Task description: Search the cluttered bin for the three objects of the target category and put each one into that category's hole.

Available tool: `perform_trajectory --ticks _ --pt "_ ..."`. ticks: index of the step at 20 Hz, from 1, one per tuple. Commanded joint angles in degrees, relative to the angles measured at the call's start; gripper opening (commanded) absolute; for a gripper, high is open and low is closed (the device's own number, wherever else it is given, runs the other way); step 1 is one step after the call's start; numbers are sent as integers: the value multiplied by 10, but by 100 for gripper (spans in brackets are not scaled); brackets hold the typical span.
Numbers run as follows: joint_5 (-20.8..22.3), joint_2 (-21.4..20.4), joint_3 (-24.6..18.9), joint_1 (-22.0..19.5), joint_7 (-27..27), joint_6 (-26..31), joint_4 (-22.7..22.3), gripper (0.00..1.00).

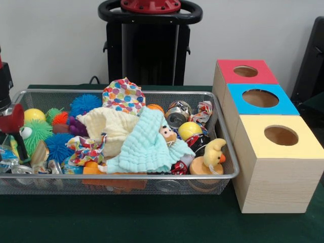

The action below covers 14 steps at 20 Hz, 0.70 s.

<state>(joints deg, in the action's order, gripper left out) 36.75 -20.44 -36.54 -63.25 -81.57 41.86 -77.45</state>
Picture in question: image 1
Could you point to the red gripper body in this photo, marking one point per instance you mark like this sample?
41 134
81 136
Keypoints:
16 119

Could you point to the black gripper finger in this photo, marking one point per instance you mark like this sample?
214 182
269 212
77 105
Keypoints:
21 149

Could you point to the crushed blue-label plastic bottle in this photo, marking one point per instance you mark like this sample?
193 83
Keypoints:
6 155

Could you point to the crushed clear plastic bottle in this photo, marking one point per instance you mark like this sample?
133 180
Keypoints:
54 167

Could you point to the cream knitted cloth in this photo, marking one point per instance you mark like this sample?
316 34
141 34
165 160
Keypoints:
114 124

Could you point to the mint green cloth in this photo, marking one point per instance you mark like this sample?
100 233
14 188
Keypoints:
144 149

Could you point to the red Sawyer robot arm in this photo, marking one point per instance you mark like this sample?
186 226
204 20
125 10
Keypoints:
5 86

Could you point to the silver mesh bin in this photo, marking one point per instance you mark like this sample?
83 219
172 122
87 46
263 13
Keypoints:
177 187

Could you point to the wooden three-hole box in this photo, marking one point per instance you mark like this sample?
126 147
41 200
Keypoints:
278 182

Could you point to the plain yellow ball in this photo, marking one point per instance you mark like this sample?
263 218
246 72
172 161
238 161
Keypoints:
35 115

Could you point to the green spiky monster toy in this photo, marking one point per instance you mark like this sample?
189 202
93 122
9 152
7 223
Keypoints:
39 135

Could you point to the blue spiky ball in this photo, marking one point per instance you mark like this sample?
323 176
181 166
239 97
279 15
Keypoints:
86 103

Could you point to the polka dot cloth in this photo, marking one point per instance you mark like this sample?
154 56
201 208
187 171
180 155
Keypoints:
124 96

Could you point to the brown plush toy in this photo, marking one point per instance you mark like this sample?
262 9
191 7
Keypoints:
168 134

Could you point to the dark green tablecloth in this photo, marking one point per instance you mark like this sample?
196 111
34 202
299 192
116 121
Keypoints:
152 222

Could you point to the crushed silver drink can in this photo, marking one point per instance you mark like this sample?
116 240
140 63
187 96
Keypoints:
177 116

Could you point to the yellow tennis ball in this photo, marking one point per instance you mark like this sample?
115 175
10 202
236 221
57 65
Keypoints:
188 129

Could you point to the yellow plush duck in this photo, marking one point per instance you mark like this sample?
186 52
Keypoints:
213 152

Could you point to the black panel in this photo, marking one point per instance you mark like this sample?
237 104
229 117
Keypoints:
311 63

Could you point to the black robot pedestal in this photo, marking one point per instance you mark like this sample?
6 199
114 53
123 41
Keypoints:
149 50

